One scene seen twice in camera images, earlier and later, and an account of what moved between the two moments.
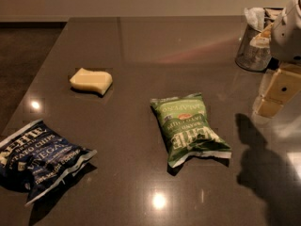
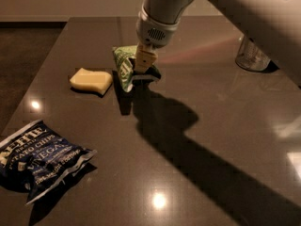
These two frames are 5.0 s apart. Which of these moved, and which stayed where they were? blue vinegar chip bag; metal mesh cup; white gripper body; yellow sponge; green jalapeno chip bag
Moved: green jalapeno chip bag; white gripper body
Stayed: blue vinegar chip bag; yellow sponge; metal mesh cup
